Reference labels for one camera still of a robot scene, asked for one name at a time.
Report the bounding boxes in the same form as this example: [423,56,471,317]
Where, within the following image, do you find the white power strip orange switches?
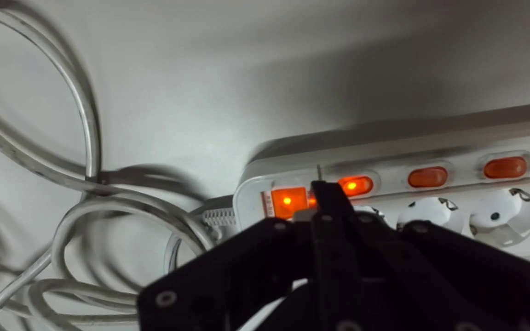
[231,100,530,276]

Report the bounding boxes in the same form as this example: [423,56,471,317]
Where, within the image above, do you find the white power strip cable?
[0,0,242,331]

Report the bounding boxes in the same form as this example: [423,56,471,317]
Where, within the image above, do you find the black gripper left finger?
[138,181,338,331]

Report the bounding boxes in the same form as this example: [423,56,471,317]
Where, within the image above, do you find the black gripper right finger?
[331,181,530,331]

